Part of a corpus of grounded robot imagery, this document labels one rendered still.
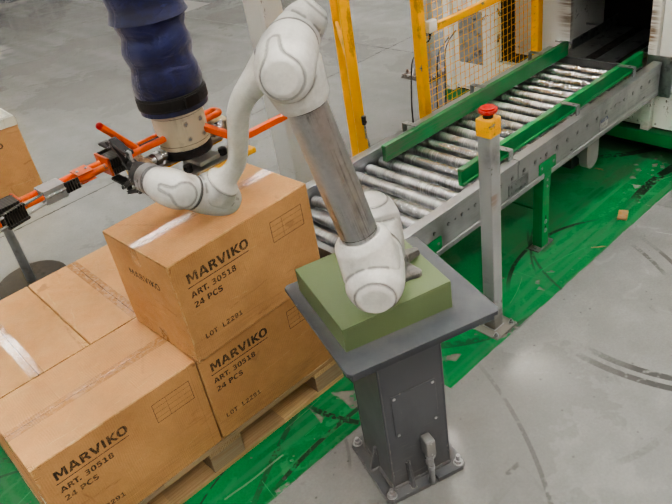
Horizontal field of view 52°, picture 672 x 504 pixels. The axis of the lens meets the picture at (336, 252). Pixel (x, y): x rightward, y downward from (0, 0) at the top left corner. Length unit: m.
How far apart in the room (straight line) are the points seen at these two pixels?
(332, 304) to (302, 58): 0.81
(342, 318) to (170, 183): 0.60
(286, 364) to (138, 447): 0.64
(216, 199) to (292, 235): 0.55
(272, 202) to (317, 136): 0.81
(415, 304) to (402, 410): 0.44
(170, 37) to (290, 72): 0.75
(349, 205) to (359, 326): 0.42
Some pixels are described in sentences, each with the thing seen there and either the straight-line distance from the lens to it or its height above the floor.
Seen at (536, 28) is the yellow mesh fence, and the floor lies 0.71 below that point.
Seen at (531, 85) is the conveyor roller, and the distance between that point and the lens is 4.11.
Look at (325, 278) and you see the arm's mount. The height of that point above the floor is 0.84.
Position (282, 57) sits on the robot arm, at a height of 1.63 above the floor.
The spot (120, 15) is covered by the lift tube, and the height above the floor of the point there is 1.63.
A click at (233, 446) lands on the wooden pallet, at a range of 2.74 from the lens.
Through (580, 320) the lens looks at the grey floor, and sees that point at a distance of 3.22.
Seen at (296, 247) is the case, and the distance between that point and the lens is 2.50.
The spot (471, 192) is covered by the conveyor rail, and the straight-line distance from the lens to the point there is 2.96.
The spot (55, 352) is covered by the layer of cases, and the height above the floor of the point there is 0.54.
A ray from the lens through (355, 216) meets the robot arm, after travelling 1.69.
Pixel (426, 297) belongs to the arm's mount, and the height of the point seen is 0.82.
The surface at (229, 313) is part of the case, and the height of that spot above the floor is 0.65.
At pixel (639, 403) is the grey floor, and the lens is 2.89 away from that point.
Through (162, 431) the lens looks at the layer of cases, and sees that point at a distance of 2.49.
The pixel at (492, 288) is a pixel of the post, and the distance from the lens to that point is 2.99.
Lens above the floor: 2.07
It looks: 33 degrees down
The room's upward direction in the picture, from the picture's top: 10 degrees counter-clockwise
